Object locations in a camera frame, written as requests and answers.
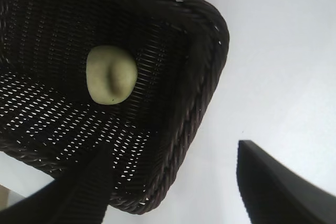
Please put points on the pale yellow egg yolk pastry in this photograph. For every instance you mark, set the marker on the pale yellow egg yolk pastry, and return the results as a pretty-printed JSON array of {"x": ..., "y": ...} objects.
[{"x": 105, "y": 77}]

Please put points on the dark brown woven wicker basket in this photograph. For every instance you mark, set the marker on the dark brown woven wicker basket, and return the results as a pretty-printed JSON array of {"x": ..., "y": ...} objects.
[{"x": 52, "y": 24}]

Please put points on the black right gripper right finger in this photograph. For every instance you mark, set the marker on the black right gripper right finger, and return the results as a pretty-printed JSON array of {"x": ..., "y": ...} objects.
[{"x": 288, "y": 200}]

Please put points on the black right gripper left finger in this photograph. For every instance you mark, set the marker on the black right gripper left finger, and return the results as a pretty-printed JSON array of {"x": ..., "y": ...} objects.
[{"x": 65, "y": 203}]

